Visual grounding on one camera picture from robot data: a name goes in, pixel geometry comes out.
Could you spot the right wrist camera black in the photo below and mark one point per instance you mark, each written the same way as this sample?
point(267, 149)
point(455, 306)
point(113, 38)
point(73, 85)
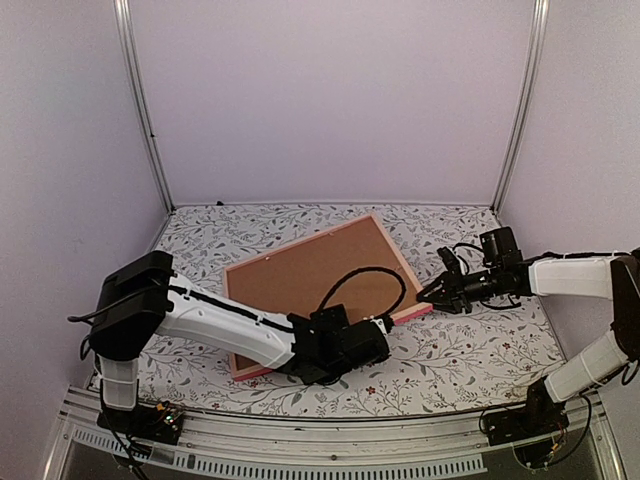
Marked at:
point(498, 248)

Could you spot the aluminium front rail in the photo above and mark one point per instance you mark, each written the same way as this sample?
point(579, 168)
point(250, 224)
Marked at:
point(223, 445)

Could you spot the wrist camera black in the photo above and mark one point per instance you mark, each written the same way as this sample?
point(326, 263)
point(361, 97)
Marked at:
point(498, 248)
point(329, 323)

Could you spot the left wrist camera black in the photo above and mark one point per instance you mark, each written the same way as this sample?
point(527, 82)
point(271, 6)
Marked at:
point(329, 323)

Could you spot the pink wooden picture frame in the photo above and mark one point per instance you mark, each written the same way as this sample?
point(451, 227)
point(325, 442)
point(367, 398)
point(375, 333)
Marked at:
point(240, 375)

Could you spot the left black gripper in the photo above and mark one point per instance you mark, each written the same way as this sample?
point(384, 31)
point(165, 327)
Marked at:
point(329, 320)

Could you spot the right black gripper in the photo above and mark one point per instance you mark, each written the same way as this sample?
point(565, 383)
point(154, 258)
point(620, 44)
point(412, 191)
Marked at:
point(453, 291)

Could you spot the left aluminium corner post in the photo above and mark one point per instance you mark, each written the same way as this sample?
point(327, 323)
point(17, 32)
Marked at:
point(124, 25)

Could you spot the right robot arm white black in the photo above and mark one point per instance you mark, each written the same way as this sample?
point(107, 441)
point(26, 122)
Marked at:
point(612, 278)

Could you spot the brown cardboard backing board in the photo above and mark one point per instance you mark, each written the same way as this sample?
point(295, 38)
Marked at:
point(310, 270)

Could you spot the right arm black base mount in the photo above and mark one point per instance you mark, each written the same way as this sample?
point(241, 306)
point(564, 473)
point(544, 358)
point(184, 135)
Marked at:
point(542, 422)

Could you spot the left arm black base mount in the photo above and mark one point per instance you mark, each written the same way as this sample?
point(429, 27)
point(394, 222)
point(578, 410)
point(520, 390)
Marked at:
point(160, 423)

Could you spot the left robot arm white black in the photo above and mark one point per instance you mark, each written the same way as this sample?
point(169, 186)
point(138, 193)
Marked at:
point(148, 297)

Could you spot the aluminium corner post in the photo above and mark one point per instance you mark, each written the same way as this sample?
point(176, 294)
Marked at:
point(532, 64)
point(124, 25)

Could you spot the right aluminium corner post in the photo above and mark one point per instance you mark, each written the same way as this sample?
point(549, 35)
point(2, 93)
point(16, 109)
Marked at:
point(532, 64)

